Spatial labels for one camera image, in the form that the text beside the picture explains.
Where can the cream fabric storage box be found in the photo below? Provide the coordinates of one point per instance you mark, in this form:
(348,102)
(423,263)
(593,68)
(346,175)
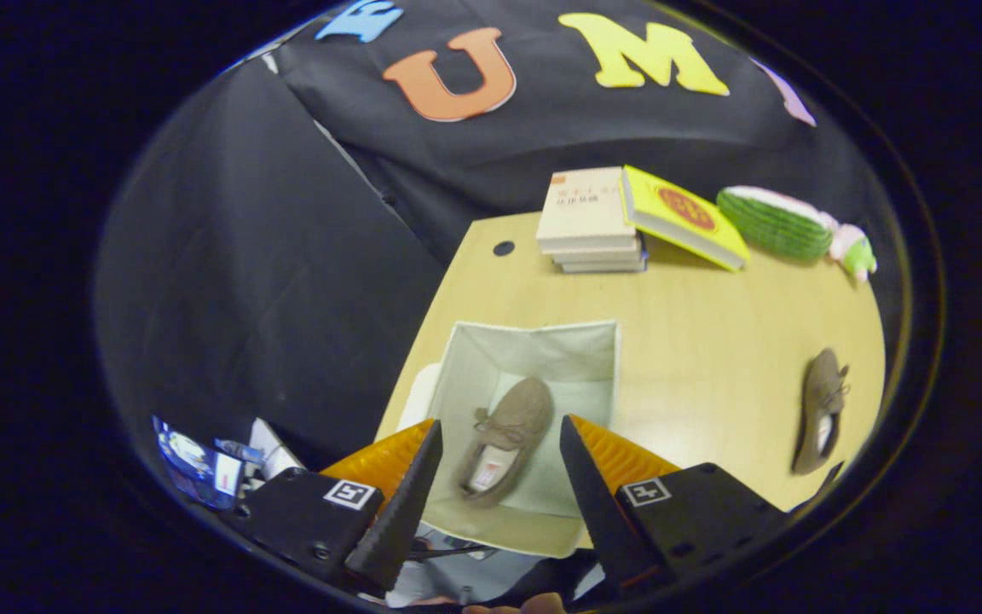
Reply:
(559,358)

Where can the brown fuzzy shoe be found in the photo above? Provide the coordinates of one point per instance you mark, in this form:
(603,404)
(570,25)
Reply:
(525,409)
(819,384)

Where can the blue covered book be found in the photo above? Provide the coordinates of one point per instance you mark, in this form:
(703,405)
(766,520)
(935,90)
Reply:
(602,267)

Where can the white flat carton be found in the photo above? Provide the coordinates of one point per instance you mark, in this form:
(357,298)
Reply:
(274,448)

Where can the black backdrop cloth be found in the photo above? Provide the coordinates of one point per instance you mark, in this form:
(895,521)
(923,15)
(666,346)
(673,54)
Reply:
(244,256)

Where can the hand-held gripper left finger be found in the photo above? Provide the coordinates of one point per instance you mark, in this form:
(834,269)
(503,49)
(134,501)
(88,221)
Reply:
(401,520)

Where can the blue printed box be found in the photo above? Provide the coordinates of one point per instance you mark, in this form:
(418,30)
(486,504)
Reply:
(193,460)

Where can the yellow book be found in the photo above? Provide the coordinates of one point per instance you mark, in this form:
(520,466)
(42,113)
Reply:
(678,213)

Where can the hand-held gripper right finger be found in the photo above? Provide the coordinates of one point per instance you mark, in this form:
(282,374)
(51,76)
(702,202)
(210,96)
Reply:
(602,512)

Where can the white paperback book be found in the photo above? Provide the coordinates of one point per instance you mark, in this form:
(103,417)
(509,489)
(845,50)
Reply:
(597,256)

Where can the watermelon slice plush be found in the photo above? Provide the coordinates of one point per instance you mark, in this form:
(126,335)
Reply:
(772,223)

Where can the small green pink plush toy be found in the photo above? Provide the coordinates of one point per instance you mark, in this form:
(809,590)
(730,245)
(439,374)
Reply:
(853,251)

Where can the beige paperback book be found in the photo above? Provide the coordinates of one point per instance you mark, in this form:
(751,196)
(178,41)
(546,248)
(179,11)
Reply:
(585,209)

